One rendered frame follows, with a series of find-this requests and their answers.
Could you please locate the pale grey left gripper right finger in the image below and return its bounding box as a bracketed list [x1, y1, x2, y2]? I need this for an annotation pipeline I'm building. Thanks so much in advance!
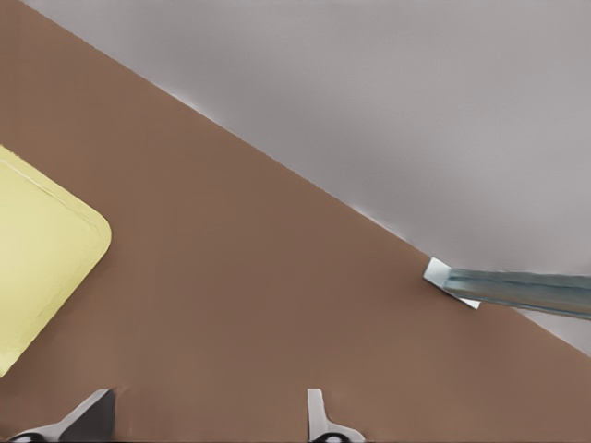
[307, 388, 366, 443]

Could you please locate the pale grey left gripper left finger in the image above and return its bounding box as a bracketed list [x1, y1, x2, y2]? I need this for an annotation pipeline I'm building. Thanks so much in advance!
[3, 388, 115, 443]

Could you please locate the yellow square tray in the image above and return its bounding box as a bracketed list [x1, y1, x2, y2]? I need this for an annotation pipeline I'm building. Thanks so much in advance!
[0, 145, 114, 378]

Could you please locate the silver frame post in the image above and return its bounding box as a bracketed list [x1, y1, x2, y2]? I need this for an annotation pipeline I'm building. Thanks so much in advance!
[423, 257, 591, 321]

